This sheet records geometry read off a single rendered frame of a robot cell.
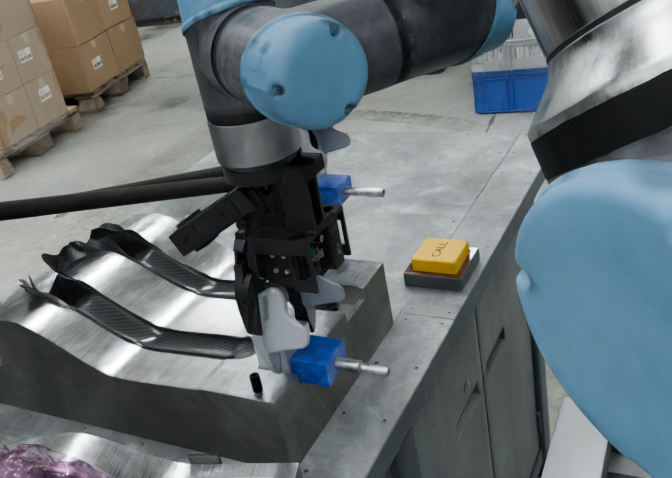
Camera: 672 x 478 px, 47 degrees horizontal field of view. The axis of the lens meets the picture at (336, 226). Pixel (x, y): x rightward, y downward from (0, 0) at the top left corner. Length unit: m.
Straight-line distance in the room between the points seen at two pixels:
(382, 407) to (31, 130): 4.07
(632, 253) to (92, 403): 0.78
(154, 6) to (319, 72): 7.45
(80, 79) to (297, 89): 4.88
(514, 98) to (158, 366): 3.21
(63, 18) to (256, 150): 4.68
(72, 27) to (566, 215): 5.11
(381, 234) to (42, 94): 3.85
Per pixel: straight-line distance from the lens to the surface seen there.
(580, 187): 0.21
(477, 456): 1.36
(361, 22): 0.56
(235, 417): 0.79
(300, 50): 0.51
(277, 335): 0.73
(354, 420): 0.84
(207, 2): 0.62
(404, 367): 0.90
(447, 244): 1.05
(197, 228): 0.73
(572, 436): 0.52
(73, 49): 5.32
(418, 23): 0.57
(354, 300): 0.90
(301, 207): 0.66
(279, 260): 0.70
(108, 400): 0.90
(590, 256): 0.22
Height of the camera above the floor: 1.35
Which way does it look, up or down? 26 degrees down
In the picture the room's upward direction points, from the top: 11 degrees counter-clockwise
